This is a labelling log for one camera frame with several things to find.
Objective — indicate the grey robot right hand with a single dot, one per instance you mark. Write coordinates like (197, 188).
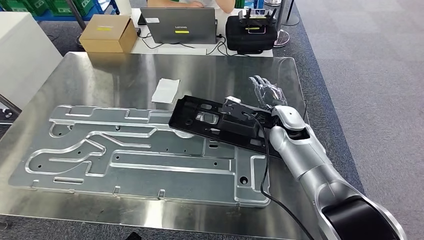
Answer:
(270, 96)

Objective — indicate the black plastic plate holder part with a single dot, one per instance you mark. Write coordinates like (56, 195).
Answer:
(188, 116)

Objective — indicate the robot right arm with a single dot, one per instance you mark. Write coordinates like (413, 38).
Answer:
(308, 159)

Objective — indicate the stainless steel workbench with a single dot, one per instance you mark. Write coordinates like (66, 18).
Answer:
(116, 76)

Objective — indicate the blue storage shelf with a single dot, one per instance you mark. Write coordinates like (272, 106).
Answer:
(66, 18)

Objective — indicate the black carrying case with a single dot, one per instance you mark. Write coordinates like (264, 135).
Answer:
(248, 41)

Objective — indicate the black remote controller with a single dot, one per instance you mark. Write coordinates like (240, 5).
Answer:
(245, 21)

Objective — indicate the grey stanchion base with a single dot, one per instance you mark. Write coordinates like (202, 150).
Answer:
(290, 16)

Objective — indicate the white desk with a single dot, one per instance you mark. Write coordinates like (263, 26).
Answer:
(182, 50)

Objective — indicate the white paper sheet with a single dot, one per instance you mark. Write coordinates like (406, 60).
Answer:
(165, 91)

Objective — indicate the grey laptop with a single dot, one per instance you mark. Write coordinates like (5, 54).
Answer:
(179, 20)

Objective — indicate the machined aluminium plate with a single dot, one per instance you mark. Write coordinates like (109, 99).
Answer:
(165, 185)

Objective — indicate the black phone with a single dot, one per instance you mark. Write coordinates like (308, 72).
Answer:
(141, 21)

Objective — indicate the brown cardboard box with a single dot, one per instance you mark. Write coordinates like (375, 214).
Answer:
(106, 36)

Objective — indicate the green plastic crate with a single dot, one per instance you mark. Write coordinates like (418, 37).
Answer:
(63, 5)
(20, 6)

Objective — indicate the white box cabinet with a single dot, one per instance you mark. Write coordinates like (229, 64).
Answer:
(26, 56)

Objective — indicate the dark stanchion post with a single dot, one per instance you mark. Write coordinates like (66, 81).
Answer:
(76, 16)

